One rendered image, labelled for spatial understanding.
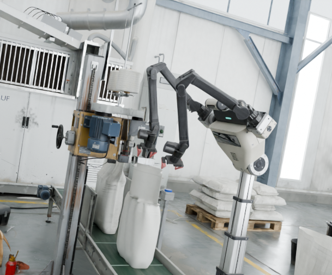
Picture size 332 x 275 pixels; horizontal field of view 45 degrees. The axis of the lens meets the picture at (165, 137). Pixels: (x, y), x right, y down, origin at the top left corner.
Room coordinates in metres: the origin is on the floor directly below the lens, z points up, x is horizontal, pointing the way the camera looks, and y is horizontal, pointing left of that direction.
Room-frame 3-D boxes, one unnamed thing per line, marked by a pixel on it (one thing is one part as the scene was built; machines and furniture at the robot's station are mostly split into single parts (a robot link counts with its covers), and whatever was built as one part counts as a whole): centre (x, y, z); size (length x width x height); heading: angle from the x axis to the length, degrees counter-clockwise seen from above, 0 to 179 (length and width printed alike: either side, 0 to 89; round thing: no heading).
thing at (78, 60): (5.30, 1.20, 1.82); 0.51 x 0.27 x 0.71; 25
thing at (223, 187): (5.66, -1.04, 0.56); 0.66 x 0.42 x 0.15; 115
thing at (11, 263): (3.00, 1.00, 0.12); 0.15 x 0.08 x 0.23; 25
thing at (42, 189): (4.42, 1.22, 0.35); 0.30 x 0.15 x 0.15; 25
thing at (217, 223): (5.99, -1.21, 0.07); 1.20 x 0.82 x 0.14; 117
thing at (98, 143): (2.77, 0.45, 1.21); 0.15 x 0.15 x 0.25
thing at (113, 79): (3.08, 0.44, 1.61); 0.15 x 0.14 x 0.17; 25
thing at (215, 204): (5.67, -1.03, 0.32); 0.66 x 0.43 x 0.15; 117
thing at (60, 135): (2.87, 0.76, 1.13); 0.18 x 0.11 x 0.18; 25
